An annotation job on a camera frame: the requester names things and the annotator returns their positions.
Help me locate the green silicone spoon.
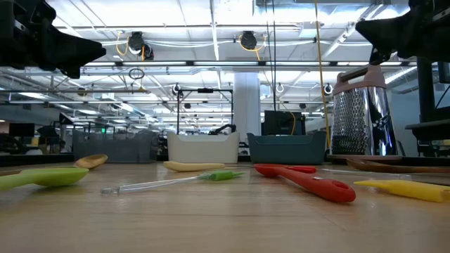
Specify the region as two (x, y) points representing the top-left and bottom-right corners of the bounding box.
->
(0, 167), (90, 193)

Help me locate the dark wooden spoon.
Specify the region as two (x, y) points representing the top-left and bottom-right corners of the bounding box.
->
(345, 157), (450, 174)

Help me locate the green spatula clear handle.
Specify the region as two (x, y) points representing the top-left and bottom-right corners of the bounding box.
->
(101, 169), (246, 196)

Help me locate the black metal rig frame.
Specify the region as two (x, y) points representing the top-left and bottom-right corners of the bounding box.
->
(176, 87), (235, 135)

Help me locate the black monitor stand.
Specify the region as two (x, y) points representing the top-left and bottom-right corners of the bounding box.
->
(416, 57), (437, 123)

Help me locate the yellow spatula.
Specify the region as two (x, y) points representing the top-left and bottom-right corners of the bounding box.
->
(354, 179), (450, 204)

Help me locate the red silicone spoon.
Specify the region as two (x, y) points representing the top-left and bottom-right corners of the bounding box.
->
(253, 162), (357, 204)

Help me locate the long yellow power cord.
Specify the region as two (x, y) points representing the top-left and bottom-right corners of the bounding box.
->
(313, 0), (332, 149)

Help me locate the black ceiling cable reel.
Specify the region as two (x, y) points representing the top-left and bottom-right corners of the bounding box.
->
(240, 30), (258, 51)
(127, 31), (146, 53)

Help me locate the grey desk with monitor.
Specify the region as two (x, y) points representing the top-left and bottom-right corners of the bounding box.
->
(404, 118), (450, 142)

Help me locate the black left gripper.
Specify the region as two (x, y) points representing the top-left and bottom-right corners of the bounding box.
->
(0, 0), (107, 79)

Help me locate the red spatula clear handle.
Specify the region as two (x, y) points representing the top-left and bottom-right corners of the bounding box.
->
(288, 165), (412, 181)

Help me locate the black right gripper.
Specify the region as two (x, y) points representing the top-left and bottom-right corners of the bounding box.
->
(354, 0), (450, 66)

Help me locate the knife with cream handle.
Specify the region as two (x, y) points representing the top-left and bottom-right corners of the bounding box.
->
(162, 160), (226, 174)

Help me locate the grey plastic bin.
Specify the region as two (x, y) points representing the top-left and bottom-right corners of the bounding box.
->
(72, 129), (160, 164)

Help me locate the black equipment box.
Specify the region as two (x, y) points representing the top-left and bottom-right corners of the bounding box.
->
(261, 110), (307, 136)

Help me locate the white plastic bin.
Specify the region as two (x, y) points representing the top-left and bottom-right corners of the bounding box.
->
(167, 131), (241, 164)

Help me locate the white pillar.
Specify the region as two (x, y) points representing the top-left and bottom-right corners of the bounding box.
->
(233, 72), (262, 141)

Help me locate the computer monitor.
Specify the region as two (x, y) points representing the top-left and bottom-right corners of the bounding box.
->
(437, 61), (450, 84)

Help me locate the teal plastic bin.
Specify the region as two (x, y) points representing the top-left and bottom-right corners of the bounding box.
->
(246, 131), (328, 166)

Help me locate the steel box grater pink handle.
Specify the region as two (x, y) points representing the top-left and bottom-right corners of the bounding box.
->
(326, 64), (404, 164)

